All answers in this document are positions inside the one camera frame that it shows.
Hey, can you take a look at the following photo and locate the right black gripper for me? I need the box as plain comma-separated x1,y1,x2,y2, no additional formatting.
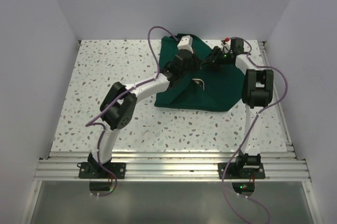
203,46,232,72

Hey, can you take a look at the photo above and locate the stainless steel tray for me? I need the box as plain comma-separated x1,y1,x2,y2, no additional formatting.
192,78,205,90

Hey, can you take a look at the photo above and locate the dark green surgical cloth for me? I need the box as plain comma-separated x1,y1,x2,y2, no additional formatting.
155,36,244,112

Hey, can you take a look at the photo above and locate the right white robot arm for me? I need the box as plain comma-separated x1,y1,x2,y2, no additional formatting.
204,37,274,178

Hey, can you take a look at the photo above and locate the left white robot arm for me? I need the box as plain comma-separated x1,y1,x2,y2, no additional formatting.
88,49,203,178

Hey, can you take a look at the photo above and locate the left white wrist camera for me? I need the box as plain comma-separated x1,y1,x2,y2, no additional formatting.
177,35,193,53

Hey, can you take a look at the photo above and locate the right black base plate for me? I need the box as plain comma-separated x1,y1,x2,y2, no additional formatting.
224,163,266,196

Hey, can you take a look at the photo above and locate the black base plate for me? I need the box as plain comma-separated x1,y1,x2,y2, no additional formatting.
77,162,126,179
224,163,266,196

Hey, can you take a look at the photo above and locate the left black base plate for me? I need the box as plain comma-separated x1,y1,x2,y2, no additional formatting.
77,162,126,179

